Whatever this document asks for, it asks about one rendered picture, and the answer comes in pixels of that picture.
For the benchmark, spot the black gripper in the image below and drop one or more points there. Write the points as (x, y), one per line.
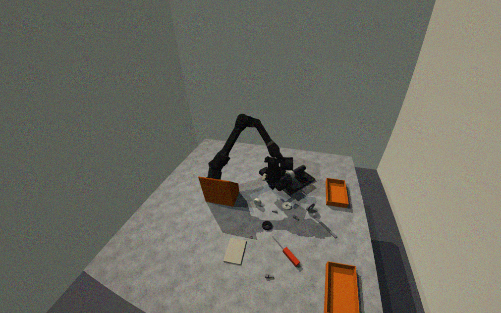
(272, 179)

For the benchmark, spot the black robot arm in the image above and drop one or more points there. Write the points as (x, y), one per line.
(243, 121)

